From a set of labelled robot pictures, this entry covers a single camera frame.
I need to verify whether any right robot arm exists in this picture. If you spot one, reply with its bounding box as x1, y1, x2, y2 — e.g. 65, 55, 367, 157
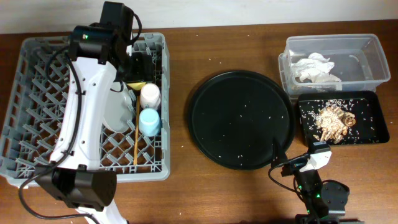
268, 139, 362, 224

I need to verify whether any white napkin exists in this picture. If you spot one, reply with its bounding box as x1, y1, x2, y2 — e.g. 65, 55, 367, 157
291, 52, 341, 83

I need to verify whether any grey plate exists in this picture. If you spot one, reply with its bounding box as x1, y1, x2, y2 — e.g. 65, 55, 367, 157
103, 82, 134, 133

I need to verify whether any food scraps pile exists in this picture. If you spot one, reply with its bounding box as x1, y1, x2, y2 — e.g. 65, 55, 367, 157
313, 106, 356, 144

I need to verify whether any clear plastic bin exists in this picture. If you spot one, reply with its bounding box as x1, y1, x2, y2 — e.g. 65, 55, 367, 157
278, 34, 391, 100

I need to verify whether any black rectangular tray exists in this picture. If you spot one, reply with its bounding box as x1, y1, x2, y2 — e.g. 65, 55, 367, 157
297, 91, 390, 146

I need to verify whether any pink cup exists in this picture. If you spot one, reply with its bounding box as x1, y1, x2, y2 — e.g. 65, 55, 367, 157
140, 83, 161, 110

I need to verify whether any yellow bowl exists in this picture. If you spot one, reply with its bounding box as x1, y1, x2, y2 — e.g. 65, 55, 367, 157
126, 82, 146, 91

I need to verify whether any grey dishwasher rack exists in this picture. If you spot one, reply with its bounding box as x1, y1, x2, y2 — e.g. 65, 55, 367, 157
1, 32, 170, 187

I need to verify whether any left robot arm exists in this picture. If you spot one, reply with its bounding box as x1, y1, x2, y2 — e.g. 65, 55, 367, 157
33, 1, 155, 223

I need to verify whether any blue cup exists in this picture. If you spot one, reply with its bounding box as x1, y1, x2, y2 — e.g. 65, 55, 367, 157
139, 108, 161, 137

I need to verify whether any round black tray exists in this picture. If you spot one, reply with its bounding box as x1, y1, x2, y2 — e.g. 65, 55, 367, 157
187, 70, 295, 170

